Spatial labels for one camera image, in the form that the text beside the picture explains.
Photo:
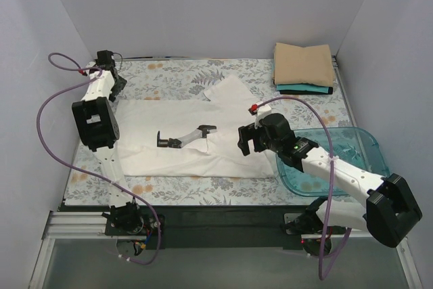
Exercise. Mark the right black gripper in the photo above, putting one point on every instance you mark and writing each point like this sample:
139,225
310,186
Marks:
249,138

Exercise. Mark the folded teal t shirt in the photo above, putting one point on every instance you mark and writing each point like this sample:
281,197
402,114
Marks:
304,87

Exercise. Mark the folded black t shirt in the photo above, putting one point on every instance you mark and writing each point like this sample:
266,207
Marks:
304,92

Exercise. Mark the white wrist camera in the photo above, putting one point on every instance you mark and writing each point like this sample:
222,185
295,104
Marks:
259,111
89,70

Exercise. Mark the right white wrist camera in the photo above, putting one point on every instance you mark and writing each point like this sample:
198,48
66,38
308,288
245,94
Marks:
259,111

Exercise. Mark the floral patterned table mat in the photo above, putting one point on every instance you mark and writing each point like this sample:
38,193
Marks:
323,118

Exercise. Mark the white printed t shirt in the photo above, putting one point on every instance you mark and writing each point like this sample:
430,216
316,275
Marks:
183,138

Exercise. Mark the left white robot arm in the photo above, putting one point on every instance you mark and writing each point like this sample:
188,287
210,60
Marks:
99,131

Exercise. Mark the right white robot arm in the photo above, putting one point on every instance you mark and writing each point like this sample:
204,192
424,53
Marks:
384,206

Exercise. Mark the folded beige t shirt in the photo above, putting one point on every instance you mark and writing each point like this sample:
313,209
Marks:
303,65

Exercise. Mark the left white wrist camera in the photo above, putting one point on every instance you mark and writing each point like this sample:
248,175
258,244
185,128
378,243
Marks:
89,70

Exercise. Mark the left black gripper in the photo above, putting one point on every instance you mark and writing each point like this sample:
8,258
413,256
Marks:
118,84

